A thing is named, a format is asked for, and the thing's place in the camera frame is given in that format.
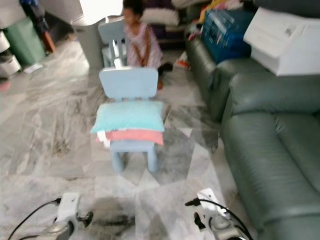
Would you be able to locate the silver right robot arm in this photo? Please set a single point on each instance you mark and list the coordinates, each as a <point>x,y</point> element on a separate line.
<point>222,227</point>

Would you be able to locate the white cardboard box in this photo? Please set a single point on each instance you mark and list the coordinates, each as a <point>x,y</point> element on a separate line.
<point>282,42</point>

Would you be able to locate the colourful clothes pile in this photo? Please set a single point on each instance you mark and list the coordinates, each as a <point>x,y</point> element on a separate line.
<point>217,7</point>

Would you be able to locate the teal dotted pillow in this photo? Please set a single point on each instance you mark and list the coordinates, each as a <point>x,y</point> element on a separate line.
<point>128,117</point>

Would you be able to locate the white stacked storage drawers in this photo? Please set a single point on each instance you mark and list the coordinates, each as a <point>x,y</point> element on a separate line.
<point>7,57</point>

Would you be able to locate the light blue child chair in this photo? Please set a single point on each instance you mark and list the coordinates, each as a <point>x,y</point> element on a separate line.
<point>128,82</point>
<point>111,34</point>

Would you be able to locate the white pillow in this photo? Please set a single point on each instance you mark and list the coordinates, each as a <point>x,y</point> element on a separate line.
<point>160,17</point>

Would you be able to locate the pink cushion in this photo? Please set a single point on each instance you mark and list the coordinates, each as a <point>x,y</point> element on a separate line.
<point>137,135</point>

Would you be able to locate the white paper sheet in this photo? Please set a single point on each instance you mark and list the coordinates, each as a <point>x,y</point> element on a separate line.
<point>33,68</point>

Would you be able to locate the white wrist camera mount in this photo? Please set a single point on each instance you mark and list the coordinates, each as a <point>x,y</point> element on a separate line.
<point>210,201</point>
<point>68,205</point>

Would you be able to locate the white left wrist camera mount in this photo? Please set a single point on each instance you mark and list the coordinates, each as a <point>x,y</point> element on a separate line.
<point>68,205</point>

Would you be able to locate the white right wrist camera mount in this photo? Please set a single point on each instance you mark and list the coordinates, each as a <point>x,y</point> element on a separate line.
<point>210,201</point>

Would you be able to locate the green plastic bin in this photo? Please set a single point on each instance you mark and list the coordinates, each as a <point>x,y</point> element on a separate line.
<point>25,42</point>

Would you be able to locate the blue cardboard box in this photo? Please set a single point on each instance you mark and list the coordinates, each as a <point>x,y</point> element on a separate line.
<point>226,32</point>

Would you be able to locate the green leather three-seat sofa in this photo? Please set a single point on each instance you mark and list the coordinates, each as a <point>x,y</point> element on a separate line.
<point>270,145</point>

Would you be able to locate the child in pink dress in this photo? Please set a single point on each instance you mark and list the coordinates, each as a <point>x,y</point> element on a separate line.
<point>142,42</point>

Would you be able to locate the blue and red vacuum cleaner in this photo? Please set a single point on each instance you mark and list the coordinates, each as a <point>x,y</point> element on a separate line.
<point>39,25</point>

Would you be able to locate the red and white packet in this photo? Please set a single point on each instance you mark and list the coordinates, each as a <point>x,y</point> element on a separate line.
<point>182,61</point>

